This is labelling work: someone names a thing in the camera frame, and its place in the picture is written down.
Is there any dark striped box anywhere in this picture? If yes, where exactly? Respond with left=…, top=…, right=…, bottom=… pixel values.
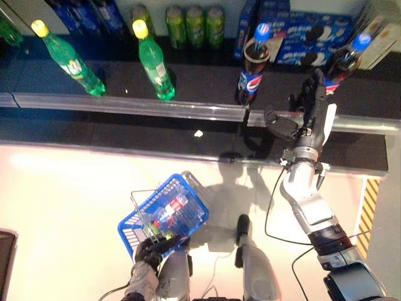
left=352, top=0, right=382, bottom=35

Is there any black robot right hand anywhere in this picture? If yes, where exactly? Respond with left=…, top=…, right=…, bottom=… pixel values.
left=264, top=68, right=338, bottom=149

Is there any blue oreo cookie box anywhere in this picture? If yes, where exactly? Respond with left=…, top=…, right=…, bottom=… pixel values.
left=274, top=14, right=358, bottom=67

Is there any yellow black hazard tape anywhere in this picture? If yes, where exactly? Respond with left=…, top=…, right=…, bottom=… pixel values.
left=356, top=178, right=380, bottom=260

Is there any black store shelf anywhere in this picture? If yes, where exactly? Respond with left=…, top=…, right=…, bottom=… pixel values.
left=0, top=0, right=401, bottom=172

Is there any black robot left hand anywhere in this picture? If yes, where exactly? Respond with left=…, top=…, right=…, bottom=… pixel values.
left=134, top=234, right=190, bottom=274

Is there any silver robot left leg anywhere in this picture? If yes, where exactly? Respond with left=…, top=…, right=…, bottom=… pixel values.
left=155, top=247, right=192, bottom=301

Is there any blue plastic shopping basket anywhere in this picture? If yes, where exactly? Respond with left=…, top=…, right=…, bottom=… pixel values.
left=117, top=173, right=210, bottom=261

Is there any green sprite bottle yellow cap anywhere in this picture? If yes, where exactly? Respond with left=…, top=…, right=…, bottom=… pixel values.
left=30, top=19, right=107, bottom=97
left=131, top=19, right=176, bottom=102

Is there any green drink can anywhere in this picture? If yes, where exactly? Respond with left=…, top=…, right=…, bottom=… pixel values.
left=130, top=3, right=155, bottom=31
left=185, top=5, right=207, bottom=50
left=165, top=5, right=186, bottom=50
left=206, top=5, right=226, bottom=50

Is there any green bottle in basket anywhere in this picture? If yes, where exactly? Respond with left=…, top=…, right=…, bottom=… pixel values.
left=143, top=220, right=175, bottom=241

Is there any small blue snack box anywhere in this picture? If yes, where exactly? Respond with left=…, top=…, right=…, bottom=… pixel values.
left=259, top=0, right=291, bottom=20

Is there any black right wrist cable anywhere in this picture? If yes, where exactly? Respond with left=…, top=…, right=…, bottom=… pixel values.
left=264, top=166, right=370, bottom=301

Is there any clear plastic water bottle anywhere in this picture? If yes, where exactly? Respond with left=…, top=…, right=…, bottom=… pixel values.
left=175, top=200, right=205, bottom=227

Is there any pepsi cola bottle blue cap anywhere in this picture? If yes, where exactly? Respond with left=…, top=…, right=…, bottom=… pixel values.
left=234, top=22, right=272, bottom=106
left=322, top=33, right=373, bottom=95

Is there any white yellow carton box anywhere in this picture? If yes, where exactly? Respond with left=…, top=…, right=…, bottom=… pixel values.
left=360, top=14, right=401, bottom=70

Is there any narrow blue cookie box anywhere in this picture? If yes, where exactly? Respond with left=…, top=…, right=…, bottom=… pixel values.
left=232, top=0, right=261, bottom=61

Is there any red label water bottle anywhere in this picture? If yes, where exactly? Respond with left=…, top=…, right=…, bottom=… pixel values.
left=152, top=194, right=190, bottom=227

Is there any black low platform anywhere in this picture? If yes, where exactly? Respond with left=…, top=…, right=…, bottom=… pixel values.
left=0, top=228, right=19, bottom=301

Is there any green plastic bottle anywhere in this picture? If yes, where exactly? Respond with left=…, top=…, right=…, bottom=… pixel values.
left=0, top=12, right=25, bottom=47

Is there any clear plastic price rail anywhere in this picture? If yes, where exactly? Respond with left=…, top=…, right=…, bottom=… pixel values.
left=246, top=108, right=401, bottom=136
left=0, top=92, right=247, bottom=122

